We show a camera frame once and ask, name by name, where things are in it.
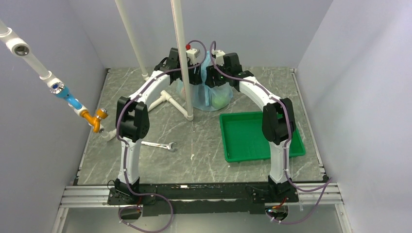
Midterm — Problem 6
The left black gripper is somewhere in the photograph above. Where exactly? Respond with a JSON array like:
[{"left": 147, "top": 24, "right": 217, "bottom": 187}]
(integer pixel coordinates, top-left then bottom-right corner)
[{"left": 178, "top": 60, "right": 203, "bottom": 86}]

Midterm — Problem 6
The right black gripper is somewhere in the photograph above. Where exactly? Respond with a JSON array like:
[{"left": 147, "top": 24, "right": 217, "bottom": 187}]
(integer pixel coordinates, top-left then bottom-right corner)
[{"left": 205, "top": 62, "right": 231, "bottom": 89}]

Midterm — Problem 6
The light blue plastic bag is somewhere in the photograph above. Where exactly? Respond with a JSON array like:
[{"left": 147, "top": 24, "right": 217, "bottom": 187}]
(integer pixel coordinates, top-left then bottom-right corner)
[{"left": 190, "top": 51, "right": 233, "bottom": 111}]

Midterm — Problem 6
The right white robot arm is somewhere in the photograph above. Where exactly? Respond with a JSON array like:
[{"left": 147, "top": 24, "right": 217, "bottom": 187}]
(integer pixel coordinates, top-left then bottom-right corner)
[{"left": 207, "top": 49, "right": 296, "bottom": 201}]

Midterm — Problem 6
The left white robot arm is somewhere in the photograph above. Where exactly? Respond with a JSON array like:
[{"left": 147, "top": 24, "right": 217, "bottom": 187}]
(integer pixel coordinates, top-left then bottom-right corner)
[{"left": 115, "top": 48, "right": 182, "bottom": 204}]

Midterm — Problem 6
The green fake apple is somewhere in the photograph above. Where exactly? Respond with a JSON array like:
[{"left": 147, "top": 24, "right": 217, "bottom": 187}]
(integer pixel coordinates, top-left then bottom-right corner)
[{"left": 211, "top": 96, "right": 230, "bottom": 110}]

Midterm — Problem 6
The white PVC pipe stand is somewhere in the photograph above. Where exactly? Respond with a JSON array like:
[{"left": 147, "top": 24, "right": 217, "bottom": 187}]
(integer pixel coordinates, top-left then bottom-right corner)
[{"left": 115, "top": 0, "right": 194, "bottom": 121}]

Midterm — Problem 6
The green plastic tray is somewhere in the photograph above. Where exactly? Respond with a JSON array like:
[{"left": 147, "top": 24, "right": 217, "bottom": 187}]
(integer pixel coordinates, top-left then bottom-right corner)
[{"left": 219, "top": 111, "right": 306, "bottom": 164}]

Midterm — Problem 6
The silver combination wrench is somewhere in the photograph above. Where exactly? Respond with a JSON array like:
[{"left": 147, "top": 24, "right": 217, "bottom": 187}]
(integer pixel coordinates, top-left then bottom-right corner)
[{"left": 141, "top": 141, "right": 177, "bottom": 152}]

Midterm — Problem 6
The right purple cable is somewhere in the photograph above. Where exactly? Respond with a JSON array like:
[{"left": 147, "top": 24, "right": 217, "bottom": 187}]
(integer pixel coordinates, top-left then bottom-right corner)
[{"left": 209, "top": 41, "right": 333, "bottom": 225}]

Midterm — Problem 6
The purple cable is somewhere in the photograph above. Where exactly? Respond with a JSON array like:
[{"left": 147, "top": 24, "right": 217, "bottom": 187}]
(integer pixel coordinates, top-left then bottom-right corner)
[
  {"left": 209, "top": 41, "right": 333, "bottom": 225},
  {"left": 115, "top": 40, "right": 207, "bottom": 233}
]

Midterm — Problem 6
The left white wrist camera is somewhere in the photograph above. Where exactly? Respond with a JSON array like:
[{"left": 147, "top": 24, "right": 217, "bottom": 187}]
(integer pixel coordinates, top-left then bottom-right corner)
[{"left": 186, "top": 44, "right": 200, "bottom": 63}]

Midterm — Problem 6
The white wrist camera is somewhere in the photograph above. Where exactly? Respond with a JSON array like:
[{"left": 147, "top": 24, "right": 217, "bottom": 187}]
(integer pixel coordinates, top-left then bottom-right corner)
[
  {"left": 186, "top": 44, "right": 200, "bottom": 63},
  {"left": 211, "top": 50, "right": 225, "bottom": 66}
]

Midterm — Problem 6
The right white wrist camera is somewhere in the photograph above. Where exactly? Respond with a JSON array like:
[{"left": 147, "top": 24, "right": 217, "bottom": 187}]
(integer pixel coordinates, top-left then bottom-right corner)
[{"left": 211, "top": 50, "right": 225, "bottom": 66}]

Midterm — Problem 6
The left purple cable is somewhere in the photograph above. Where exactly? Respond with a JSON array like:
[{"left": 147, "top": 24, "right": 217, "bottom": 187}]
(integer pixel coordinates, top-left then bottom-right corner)
[{"left": 115, "top": 40, "right": 207, "bottom": 233}]

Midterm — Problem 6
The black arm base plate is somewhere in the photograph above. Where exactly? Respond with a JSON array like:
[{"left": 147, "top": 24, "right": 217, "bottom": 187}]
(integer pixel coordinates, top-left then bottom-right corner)
[{"left": 107, "top": 182, "right": 299, "bottom": 216}]

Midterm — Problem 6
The aluminium rail frame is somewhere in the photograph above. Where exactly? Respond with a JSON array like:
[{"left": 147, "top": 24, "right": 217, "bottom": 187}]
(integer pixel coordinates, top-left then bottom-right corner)
[{"left": 52, "top": 182, "right": 353, "bottom": 233}]

